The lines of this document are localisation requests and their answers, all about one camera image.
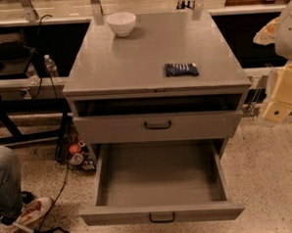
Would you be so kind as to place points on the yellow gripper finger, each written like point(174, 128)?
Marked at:
point(280, 101)
point(266, 34)

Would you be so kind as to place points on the blue rxbar blueberry wrapper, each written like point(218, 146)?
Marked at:
point(181, 70)

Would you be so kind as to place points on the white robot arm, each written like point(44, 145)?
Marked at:
point(283, 48)

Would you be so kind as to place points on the grey drawer cabinet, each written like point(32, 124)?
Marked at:
point(126, 75)

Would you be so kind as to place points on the open grey lower drawer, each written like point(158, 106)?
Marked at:
point(160, 182)

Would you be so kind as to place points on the white ceramic bowl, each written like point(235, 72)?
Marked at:
point(121, 23)

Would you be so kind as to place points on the clear plastic water bottle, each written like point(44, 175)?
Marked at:
point(50, 66)

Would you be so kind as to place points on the basket of small objects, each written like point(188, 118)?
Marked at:
point(72, 151)

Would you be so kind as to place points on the black side table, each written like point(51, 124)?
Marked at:
point(19, 98)

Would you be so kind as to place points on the white red sneaker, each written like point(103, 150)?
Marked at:
point(29, 214)

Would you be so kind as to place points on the person's jeans leg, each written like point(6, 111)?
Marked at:
point(10, 186)

